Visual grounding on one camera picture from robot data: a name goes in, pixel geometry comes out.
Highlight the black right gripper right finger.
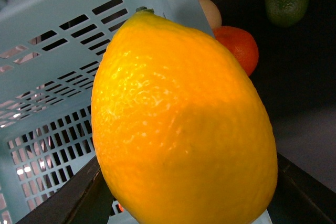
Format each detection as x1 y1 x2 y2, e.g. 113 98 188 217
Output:
268 154 335 223

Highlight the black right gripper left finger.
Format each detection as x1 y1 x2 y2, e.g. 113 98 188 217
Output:
18 157 113 223

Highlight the yellow lemon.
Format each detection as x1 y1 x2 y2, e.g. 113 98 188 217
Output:
91 9 277 223

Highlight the large light blue basket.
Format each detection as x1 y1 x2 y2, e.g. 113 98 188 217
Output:
1 0 211 223

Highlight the large orange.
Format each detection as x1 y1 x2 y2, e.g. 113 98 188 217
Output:
213 26 259 76

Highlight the white pear middle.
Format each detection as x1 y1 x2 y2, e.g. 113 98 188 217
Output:
198 0 222 29

